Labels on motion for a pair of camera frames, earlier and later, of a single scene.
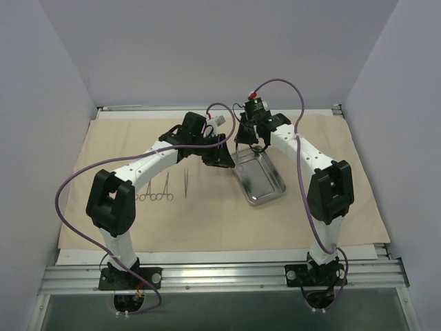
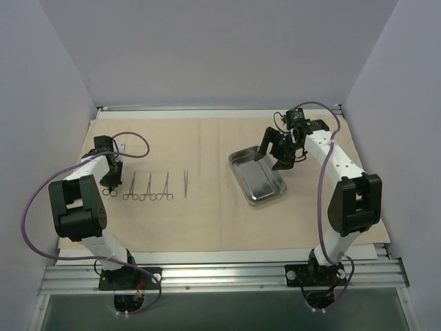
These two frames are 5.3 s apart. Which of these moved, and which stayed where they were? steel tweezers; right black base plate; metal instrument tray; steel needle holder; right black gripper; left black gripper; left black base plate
Moved: right black gripper; left black gripper; steel needle holder
Stayed: right black base plate; metal instrument tray; steel tweezers; left black base plate
